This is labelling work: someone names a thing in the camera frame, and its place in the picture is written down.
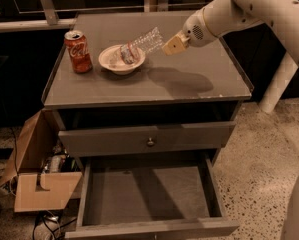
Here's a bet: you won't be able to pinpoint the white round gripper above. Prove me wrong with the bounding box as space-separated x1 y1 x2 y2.
162 9 217 55

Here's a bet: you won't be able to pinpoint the clear plastic water bottle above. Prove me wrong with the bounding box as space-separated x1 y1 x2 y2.
109 27 164 67

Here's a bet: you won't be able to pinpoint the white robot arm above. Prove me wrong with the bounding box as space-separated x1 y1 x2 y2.
164 0 299 240

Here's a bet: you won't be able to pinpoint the grey wooden drawer cabinet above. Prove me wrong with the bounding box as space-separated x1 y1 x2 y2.
41 10 255 240

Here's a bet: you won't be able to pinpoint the round metal drawer knob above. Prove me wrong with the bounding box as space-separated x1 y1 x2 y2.
146 137 155 147

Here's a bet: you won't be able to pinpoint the grey top drawer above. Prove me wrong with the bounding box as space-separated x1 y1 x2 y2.
59 121 235 157

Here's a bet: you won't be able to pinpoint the grey open middle drawer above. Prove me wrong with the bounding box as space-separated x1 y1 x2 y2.
65 151 239 240

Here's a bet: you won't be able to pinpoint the white paper bowl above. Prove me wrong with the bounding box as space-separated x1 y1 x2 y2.
98 45 146 75

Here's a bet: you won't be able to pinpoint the red cola can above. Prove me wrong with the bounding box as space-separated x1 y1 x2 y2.
64 30 92 73

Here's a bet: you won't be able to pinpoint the white diagonal support pole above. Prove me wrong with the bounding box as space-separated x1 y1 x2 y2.
259 53 298 114

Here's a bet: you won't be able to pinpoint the open cardboard box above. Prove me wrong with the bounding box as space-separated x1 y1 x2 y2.
0 110 82 212

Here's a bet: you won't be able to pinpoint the metal window railing frame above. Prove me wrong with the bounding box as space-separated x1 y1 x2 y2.
0 0 213 32

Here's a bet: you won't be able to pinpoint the black floor cables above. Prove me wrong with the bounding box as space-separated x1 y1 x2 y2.
31 211 77 240

